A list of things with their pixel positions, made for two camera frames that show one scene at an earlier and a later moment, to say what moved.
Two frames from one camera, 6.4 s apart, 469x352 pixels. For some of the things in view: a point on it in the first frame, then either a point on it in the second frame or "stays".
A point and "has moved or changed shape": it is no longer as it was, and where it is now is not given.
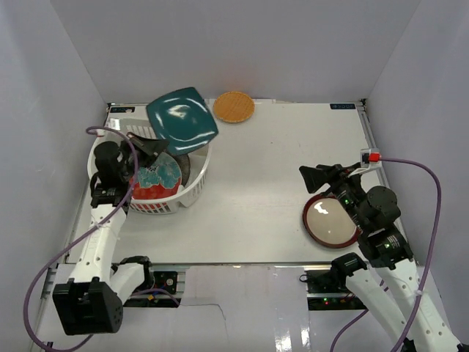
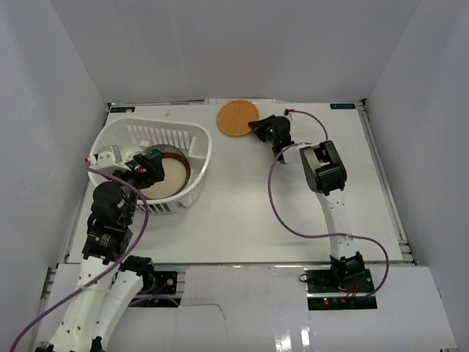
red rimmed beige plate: x=327 y=222 → x=176 y=172
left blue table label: x=122 y=109 stays
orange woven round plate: x=234 y=107 has moved or changed shape
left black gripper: x=135 y=151 → x=147 y=166
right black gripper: x=315 y=177 → x=259 y=126
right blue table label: x=342 y=105 stays
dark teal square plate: x=183 y=119 has moved or changed shape
